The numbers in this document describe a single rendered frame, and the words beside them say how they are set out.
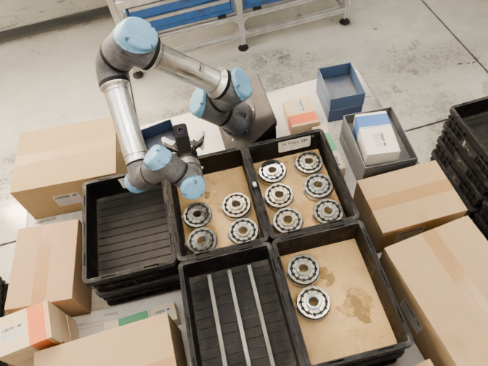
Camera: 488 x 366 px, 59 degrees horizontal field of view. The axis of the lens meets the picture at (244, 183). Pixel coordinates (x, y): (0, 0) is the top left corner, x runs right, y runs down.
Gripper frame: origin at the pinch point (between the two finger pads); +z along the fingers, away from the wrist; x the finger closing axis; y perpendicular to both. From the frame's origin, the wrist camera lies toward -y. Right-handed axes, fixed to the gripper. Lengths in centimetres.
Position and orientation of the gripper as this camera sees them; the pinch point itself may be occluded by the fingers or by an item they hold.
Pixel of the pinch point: (182, 132)
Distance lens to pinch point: 157.6
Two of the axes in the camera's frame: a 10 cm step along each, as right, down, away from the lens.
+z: -2.0, -5.3, 8.2
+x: 9.8, -1.8, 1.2
